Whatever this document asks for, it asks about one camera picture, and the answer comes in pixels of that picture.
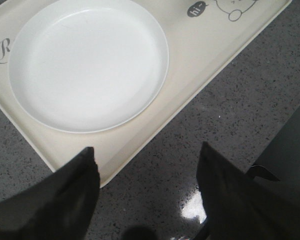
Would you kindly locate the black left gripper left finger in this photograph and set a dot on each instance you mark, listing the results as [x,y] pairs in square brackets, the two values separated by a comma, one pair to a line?
[60,207]

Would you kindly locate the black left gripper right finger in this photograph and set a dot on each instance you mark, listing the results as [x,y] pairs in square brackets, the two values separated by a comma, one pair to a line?
[237,207]

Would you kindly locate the white round plate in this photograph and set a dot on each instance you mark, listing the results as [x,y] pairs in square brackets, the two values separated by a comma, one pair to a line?
[84,66]

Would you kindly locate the cream rabbit serving tray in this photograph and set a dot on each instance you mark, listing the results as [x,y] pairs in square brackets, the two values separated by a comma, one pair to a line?
[203,36]

